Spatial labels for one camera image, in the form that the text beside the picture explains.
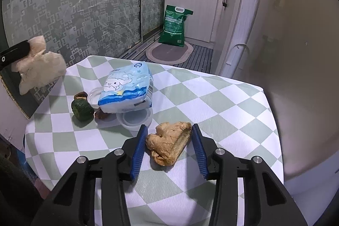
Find brown fruit shell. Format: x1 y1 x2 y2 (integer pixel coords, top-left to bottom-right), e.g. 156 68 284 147
94 108 109 120

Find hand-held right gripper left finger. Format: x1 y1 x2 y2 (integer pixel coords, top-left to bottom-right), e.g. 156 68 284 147
32 124 149 226

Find clear round plastic lid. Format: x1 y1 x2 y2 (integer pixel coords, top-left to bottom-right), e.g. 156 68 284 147
118 108 153 131

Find grey refrigerator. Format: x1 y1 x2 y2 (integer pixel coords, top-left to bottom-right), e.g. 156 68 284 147
246 0 339 189

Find blue cartoon wet wipes packet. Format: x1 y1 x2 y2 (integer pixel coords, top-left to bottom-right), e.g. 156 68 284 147
97 62 154 113

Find white kitchen cabinet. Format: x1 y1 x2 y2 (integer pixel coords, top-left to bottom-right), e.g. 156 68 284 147
165 0 231 44

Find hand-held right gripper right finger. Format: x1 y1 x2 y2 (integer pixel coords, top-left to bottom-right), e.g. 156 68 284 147
191 123 309 226

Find green rice bag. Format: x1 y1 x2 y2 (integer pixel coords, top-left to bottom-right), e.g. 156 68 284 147
158 4 194 46

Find green squash piece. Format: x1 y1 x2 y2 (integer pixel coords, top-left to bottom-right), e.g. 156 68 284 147
71 92 94 121

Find oval grey floor mat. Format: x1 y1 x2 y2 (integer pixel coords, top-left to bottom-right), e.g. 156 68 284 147
145 41 194 65

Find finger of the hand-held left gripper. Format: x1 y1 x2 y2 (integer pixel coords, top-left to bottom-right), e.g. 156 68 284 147
0 41 30 68

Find striped dark floor mat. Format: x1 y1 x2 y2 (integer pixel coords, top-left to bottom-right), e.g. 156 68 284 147
138 42 214 74

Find green white checkered tablecloth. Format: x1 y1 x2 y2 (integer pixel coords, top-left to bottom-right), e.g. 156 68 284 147
24 55 284 226

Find tall white cabinet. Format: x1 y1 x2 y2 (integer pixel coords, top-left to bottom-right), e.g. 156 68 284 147
212 0 267 78

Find ginger root piece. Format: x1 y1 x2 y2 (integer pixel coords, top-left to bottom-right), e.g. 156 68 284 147
146 121 192 166

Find white metal tube frame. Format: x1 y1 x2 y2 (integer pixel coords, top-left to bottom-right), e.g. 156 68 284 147
226 43 251 68

